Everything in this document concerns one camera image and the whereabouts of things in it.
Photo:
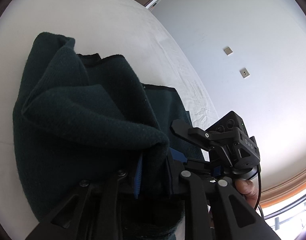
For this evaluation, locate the person's right hand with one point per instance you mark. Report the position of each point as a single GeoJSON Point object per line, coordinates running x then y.
{"type": "Point", "coordinates": [248, 190]}

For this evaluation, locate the lower wall socket plate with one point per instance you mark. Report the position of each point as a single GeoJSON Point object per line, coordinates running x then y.
{"type": "Point", "coordinates": [244, 72]}

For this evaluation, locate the dark green knit sweater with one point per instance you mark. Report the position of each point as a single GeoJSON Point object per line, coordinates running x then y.
{"type": "Point", "coordinates": [81, 118]}

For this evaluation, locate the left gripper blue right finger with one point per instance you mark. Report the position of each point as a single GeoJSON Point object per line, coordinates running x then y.
{"type": "Point", "coordinates": [178, 156]}

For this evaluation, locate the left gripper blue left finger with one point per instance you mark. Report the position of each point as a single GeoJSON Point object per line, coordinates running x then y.
{"type": "Point", "coordinates": [137, 179]}

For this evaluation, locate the wall socket plate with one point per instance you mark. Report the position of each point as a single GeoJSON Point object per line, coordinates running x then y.
{"type": "Point", "coordinates": [244, 72]}
{"type": "Point", "coordinates": [228, 50]}

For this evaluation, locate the white bed sheet mattress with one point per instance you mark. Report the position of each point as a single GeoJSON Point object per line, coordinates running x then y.
{"type": "Point", "coordinates": [105, 27]}

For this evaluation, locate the upper wall socket plate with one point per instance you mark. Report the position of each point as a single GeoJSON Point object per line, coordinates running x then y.
{"type": "Point", "coordinates": [228, 50]}

